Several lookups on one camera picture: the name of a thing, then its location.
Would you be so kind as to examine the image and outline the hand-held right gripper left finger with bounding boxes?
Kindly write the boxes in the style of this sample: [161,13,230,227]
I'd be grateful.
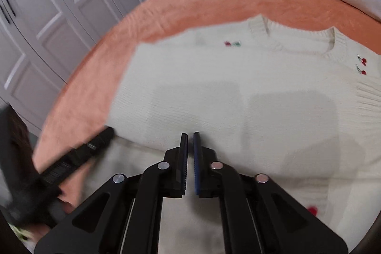
[34,133,189,254]

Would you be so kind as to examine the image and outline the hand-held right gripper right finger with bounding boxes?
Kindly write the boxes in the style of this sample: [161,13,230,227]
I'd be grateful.
[193,132,349,254]

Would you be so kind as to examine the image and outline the cream knit sweater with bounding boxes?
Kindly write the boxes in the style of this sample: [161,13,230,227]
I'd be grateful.
[64,14,381,254]

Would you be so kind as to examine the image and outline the white panelled wardrobe doors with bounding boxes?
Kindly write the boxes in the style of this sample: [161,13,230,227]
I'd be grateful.
[0,0,153,137]

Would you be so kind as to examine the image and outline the orange bed sheet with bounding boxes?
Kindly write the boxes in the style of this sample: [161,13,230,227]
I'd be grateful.
[31,0,381,213]

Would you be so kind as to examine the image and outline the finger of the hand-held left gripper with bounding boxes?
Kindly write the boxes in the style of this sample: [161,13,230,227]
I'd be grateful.
[40,127,116,185]

